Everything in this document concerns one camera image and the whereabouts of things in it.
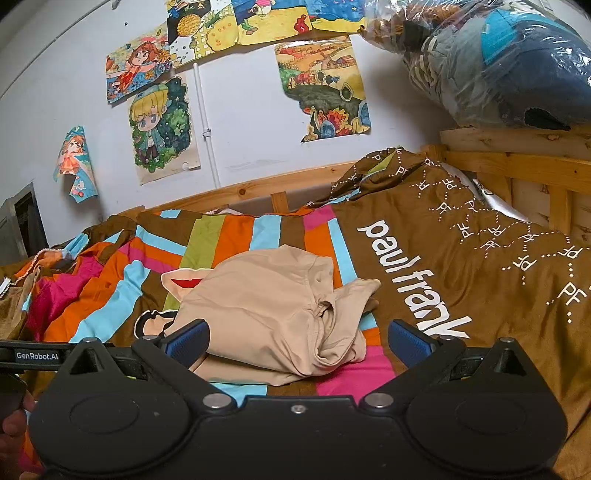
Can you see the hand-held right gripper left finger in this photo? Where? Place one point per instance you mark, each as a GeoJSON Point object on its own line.
{"type": "Point", "coordinates": [188, 342]}

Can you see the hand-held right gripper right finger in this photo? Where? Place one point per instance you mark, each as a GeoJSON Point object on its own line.
{"type": "Point", "coordinates": [408, 344]}

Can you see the beige hooded jacket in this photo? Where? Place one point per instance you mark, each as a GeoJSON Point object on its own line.
{"type": "Point", "coordinates": [268, 314]}

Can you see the clear plastic bag of clothes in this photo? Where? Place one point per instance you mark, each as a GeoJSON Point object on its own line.
{"type": "Point", "coordinates": [498, 64]}

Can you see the person's left hand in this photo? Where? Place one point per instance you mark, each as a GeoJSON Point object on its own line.
{"type": "Point", "coordinates": [14, 443]}

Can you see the brown cloth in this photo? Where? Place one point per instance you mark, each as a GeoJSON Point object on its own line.
{"type": "Point", "coordinates": [14, 314]}

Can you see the dark grey panel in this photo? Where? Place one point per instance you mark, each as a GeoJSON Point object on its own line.
{"type": "Point", "coordinates": [23, 226]}

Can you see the colourful striped brown printed blanket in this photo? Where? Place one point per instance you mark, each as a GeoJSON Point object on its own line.
{"type": "Point", "coordinates": [392, 203]}

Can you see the shiny silver cloth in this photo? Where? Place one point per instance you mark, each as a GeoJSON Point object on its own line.
{"type": "Point", "coordinates": [498, 198]}

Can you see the small curled cartoon poster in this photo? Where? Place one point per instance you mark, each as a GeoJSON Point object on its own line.
{"type": "Point", "coordinates": [74, 161]}

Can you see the blonde cartoon child poster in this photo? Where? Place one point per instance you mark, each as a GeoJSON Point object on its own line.
{"type": "Point", "coordinates": [161, 129]}

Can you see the landscape drawing poster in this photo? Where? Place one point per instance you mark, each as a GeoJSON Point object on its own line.
{"type": "Point", "coordinates": [323, 87]}

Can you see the orange-haired girl drawing poster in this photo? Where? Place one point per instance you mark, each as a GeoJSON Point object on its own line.
{"type": "Point", "coordinates": [138, 69]}

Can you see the pineapple drawing poster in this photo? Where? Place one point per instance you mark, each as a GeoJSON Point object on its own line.
{"type": "Point", "coordinates": [198, 27]}

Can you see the yellow bird drawing poster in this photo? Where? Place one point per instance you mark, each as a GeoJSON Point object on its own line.
{"type": "Point", "coordinates": [272, 23]}

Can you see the wooden bed frame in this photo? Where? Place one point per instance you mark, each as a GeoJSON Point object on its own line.
{"type": "Point", "coordinates": [508, 159]}

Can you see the white wall pipe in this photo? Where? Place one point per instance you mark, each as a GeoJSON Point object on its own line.
{"type": "Point", "coordinates": [207, 129]}

